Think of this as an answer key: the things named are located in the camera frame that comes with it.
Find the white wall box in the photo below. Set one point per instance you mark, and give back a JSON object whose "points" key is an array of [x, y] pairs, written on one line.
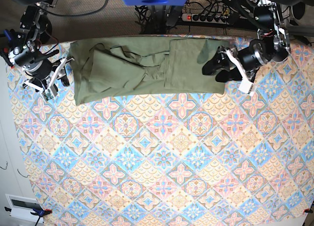
{"points": [[21, 207]]}

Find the orange clamp lower right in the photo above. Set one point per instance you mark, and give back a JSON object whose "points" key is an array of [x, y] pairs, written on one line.
{"points": [[309, 211]]}

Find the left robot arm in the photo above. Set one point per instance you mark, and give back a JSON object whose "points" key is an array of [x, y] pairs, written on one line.
{"points": [[272, 44]]}

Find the white power strip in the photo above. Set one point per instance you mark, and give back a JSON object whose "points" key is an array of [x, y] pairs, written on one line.
{"points": [[204, 18]]}

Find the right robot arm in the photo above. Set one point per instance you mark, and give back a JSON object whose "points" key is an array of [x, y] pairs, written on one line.
{"points": [[24, 47]]}

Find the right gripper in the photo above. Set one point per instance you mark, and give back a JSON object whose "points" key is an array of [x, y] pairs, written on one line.
{"points": [[39, 77]]}

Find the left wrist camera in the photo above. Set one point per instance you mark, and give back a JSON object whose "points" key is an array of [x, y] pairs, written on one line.
{"points": [[247, 87]]}

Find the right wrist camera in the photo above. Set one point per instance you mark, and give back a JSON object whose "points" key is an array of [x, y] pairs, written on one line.
{"points": [[50, 93]]}

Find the patterned tablecloth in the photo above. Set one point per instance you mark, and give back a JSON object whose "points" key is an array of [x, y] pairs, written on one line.
{"points": [[173, 159]]}

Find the blue orange clamp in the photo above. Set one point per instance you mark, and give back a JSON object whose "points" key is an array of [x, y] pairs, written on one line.
{"points": [[8, 41], [39, 212]]}

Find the blue orange clamp upper left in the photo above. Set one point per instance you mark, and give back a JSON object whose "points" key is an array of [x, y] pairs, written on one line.
{"points": [[8, 41]]}

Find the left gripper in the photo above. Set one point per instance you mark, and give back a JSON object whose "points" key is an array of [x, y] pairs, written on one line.
{"points": [[251, 58]]}

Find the blue orange clamp lower left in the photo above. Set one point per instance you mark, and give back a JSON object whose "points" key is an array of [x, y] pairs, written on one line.
{"points": [[39, 212]]}

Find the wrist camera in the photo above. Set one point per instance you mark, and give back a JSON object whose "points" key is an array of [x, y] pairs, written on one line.
{"points": [[247, 87], [50, 93]]}

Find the green t-shirt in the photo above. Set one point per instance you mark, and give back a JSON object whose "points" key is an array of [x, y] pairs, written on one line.
{"points": [[137, 65]]}

